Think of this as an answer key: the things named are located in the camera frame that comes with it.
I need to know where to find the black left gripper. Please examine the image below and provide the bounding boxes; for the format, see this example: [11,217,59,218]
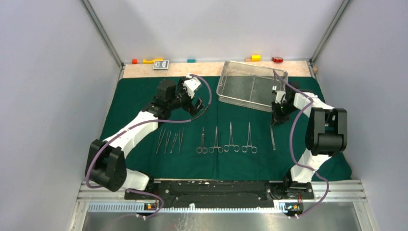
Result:
[167,77,204,116]

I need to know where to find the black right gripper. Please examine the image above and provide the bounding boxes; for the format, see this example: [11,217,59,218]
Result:
[270,101,299,127]

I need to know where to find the steel scalpel handle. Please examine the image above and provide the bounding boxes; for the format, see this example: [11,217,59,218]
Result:
[270,126,276,151]

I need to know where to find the steel tweezers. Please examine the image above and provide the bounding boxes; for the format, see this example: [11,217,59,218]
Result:
[164,130,172,153]
[155,128,166,154]
[170,134,178,153]
[178,128,184,153]

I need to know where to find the metal mesh instrument tray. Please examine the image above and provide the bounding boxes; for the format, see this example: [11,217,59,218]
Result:
[216,61,288,112]

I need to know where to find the surgical scissors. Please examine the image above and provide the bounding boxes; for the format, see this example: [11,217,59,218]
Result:
[196,128,208,154]

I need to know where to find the ring-handled forceps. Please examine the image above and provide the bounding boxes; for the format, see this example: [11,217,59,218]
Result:
[209,126,224,153]
[241,122,258,154]

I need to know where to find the dark green surgical drape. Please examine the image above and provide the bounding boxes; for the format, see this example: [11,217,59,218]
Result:
[91,76,353,182]

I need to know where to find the surgical forceps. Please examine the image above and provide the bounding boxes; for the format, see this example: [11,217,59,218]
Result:
[223,122,240,152]

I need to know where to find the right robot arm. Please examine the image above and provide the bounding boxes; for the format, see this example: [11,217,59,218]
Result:
[271,82,347,198]

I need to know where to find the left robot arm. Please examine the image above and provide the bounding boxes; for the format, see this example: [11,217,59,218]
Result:
[85,74,208,199]

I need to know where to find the red toy block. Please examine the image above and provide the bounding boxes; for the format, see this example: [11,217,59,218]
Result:
[271,56,284,63]

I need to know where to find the playing card box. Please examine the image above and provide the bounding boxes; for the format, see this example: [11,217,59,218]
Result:
[153,60,169,70]

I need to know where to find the yellow wooden block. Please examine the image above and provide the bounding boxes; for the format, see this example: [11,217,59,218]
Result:
[251,54,261,62]

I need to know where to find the yellow toy piece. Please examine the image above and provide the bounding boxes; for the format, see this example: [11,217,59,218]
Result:
[142,58,163,64]

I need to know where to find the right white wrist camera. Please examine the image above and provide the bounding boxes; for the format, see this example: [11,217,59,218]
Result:
[272,86,286,104]

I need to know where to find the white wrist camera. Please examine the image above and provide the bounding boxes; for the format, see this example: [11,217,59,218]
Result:
[182,73,202,99]
[272,86,286,104]

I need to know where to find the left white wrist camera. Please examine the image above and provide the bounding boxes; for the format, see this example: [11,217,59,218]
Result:
[182,73,202,99]

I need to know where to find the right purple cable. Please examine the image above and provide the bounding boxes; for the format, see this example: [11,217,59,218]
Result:
[273,69,330,219]

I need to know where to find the purple cable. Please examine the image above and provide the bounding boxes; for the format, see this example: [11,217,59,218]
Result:
[85,74,213,220]
[273,69,330,219]

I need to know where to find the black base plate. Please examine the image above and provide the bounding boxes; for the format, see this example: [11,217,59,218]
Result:
[124,180,315,209]

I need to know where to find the aluminium frame rail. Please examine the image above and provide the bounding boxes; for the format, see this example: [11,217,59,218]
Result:
[77,180,367,202]

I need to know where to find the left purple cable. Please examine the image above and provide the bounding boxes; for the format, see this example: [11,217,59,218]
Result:
[85,74,213,220]

